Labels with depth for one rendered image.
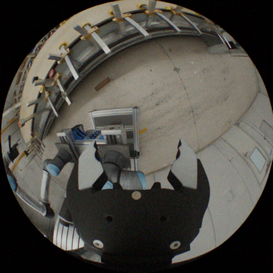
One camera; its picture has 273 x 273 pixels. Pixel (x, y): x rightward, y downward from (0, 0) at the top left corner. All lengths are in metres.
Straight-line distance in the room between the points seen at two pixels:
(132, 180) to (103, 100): 1.39
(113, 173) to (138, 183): 0.13
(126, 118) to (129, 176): 1.01
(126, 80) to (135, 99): 0.36
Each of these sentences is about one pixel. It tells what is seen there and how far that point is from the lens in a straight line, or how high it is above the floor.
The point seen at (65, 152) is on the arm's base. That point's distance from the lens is 0.81.
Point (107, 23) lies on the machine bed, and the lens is 1.05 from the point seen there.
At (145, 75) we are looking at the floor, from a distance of 1.47.
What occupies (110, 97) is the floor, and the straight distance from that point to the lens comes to 1.50.
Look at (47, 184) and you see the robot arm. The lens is 0.89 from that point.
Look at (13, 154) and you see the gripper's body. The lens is 0.83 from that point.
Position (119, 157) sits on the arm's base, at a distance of 0.51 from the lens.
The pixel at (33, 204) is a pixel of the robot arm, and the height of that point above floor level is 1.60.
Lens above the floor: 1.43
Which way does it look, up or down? 61 degrees down
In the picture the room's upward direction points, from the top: 180 degrees clockwise
